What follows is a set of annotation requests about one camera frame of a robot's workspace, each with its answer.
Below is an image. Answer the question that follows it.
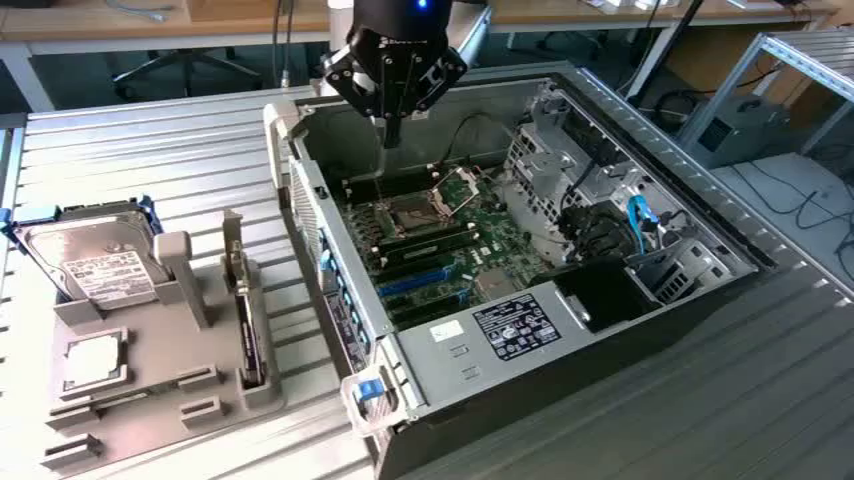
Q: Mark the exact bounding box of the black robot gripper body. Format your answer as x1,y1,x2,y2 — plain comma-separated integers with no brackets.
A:
346,0,453,101

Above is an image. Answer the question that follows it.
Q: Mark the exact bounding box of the graphics card with metal bracket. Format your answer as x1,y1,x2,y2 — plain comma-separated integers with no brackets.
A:
222,209,269,391

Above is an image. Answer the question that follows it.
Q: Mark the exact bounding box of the black office chair base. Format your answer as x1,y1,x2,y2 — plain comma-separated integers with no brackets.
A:
110,47,266,99
506,27,609,61

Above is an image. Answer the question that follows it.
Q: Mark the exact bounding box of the metal socket cover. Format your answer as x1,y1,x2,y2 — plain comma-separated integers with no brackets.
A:
432,167,484,204

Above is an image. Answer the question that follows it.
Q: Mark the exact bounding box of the brown wooden box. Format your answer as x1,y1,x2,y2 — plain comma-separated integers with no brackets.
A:
183,0,282,24

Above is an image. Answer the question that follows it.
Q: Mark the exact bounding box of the wooden desk with grey leg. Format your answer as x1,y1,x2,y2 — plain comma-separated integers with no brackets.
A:
486,0,843,101

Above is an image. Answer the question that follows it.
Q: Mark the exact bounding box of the CPU socket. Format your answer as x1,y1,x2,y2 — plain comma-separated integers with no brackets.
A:
377,192,442,236

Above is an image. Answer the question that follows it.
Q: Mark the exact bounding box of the black installed RAM stick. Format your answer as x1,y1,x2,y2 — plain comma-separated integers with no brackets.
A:
384,233,480,266
378,224,470,252

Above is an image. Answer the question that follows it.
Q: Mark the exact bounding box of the green motherboard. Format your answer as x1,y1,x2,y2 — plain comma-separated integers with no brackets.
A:
340,164,576,331

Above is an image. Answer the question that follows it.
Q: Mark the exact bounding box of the open grey PC case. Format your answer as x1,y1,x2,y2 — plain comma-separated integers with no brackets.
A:
263,59,780,480

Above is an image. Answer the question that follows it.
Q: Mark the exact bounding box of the blue expansion slot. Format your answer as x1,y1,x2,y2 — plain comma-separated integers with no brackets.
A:
378,266,448,297

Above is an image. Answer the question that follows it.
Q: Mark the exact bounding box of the long wooden desk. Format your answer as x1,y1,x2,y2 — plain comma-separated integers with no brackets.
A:
0,0,336,114

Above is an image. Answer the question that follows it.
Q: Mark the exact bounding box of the square chipset heatsink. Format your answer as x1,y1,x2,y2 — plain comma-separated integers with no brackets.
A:
477,272,522,304

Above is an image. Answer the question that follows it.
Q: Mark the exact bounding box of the black expansion slot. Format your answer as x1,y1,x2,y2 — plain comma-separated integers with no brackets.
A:
386,292,469,324

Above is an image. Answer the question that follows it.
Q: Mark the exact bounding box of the grey equipment box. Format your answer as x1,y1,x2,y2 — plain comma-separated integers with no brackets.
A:
693,94,796,169

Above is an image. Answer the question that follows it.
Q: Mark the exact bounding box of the black rear case label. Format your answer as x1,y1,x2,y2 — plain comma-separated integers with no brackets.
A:
324,292,350,354

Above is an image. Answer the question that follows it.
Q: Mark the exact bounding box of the black plastic shroud box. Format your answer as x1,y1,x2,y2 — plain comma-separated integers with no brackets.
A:
553,257,660,334

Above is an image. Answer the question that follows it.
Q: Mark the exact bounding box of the white power supply sticker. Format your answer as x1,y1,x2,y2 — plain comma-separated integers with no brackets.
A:
430,319,469,344

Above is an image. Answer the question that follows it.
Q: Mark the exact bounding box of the black power supply label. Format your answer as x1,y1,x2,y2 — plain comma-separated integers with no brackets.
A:
472,293,560,361

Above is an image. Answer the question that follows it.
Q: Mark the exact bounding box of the metal disk bay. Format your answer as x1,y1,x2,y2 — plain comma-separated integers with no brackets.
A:
626,234,760,306

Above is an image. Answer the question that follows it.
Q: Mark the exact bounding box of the silver hard disk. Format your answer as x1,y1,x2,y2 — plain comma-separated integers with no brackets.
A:
13,209,166,311

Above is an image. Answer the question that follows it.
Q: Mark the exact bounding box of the silver power supply unit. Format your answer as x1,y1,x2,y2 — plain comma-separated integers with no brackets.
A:
397,279,596,416

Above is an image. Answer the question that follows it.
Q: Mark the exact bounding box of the grey parts rack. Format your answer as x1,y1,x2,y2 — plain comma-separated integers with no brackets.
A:
39,209,289,471

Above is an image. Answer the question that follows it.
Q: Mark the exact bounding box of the silver CPU chip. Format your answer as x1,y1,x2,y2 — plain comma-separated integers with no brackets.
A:
63,334,129,391

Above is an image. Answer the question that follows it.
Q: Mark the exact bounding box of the hanging cable with plug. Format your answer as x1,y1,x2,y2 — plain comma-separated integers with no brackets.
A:
270,0,316,89

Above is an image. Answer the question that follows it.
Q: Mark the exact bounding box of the black looped case cable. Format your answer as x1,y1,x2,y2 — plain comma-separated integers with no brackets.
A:
446,113,513,166

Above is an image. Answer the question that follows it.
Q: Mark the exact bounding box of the grey cable on desk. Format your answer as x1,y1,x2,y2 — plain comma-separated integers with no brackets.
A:
105,0,166,24

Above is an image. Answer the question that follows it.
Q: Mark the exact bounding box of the coiled black cable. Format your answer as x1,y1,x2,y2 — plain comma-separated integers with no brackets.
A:
656,88,702,126

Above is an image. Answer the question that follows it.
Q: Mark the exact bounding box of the black wire bundle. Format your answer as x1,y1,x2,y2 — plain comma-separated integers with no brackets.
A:
560,202,633,262

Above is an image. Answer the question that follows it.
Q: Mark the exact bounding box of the blue disk wire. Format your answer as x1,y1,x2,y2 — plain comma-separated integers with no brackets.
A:
626,194,654,257

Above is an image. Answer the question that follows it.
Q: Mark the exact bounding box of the aluminium slat table frame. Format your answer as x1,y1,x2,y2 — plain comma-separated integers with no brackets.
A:
677,27,854,156

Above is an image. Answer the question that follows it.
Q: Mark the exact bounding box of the black floor cable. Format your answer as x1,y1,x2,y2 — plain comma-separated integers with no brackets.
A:
731,144,854,261

